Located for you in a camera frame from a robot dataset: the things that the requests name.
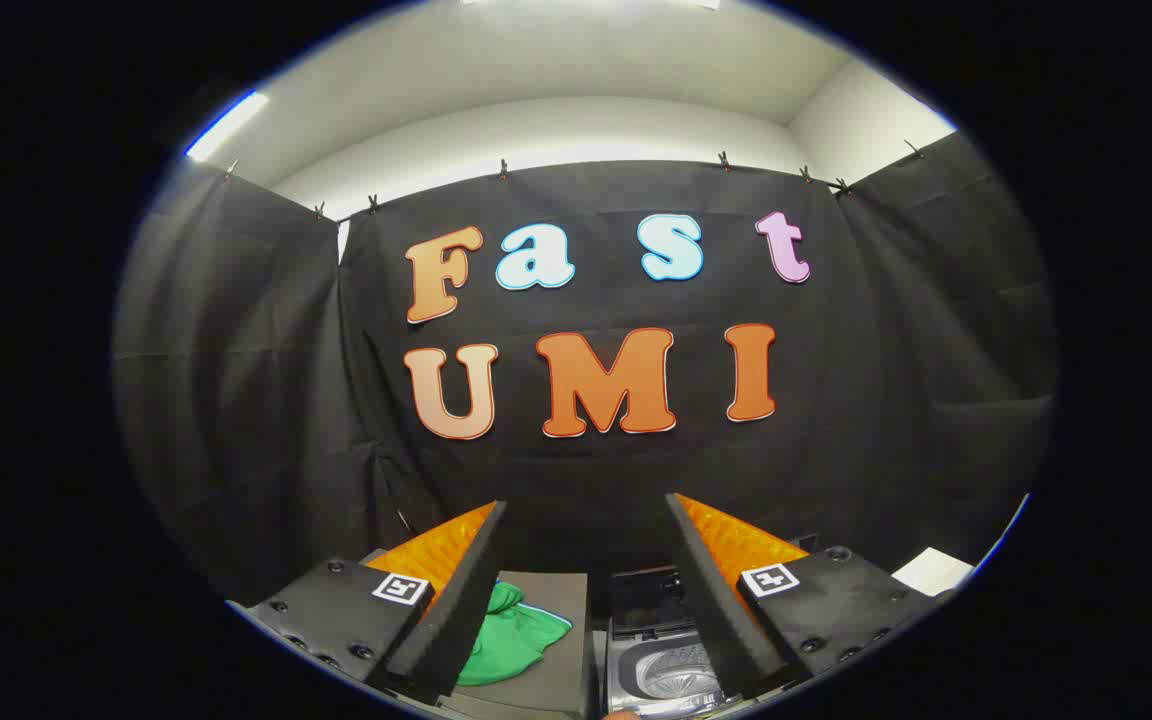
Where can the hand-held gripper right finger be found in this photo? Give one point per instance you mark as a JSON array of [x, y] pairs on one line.
[[711, 600]]

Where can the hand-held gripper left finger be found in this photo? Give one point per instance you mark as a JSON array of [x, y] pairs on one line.
[[466, 600]]

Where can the green garment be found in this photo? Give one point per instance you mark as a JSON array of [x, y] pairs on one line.
[[511, 640]]

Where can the grey washing machine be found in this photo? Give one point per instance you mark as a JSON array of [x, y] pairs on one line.
[[676, 672]]

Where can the white paper sheet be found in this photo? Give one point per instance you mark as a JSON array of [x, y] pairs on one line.
[[931, 572]]

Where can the black backdrop cloth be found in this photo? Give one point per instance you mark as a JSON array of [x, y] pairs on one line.
[[886, 350]]

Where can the row of black cloth clips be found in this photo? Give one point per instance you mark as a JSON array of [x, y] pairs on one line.
[[503, 170]]

